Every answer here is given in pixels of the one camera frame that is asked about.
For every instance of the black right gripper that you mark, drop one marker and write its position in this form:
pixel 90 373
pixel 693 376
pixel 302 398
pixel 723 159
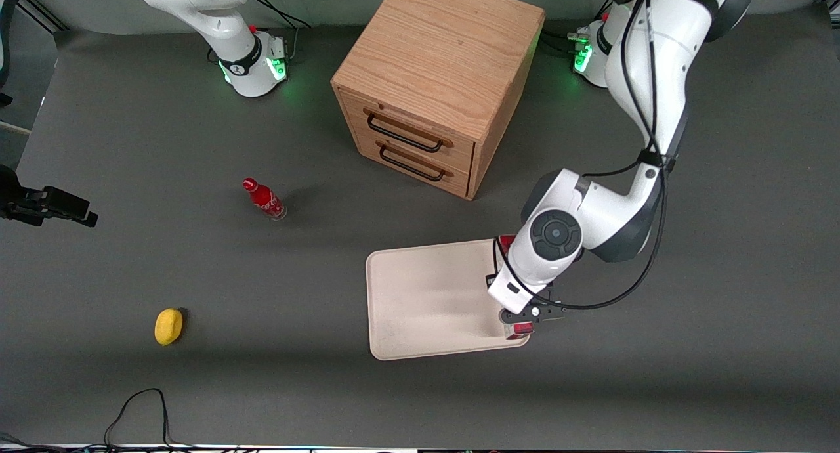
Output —
pixel 18 201

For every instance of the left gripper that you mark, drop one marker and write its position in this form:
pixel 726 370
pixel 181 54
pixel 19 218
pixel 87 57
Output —
pixel 490 280

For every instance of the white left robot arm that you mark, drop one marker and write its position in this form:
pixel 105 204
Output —
pixel 663 52

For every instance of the cream rectangular tray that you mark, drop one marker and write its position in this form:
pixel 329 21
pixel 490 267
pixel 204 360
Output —
pixel 426 302

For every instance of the yellow lemon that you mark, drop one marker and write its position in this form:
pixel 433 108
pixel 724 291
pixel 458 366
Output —
pixel 168 327

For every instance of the red cola bottle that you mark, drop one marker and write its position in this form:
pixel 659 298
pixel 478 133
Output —
pixel 264 198

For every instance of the wooden drawer cabinet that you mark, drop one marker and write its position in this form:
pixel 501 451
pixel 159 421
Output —
pixel 440 46

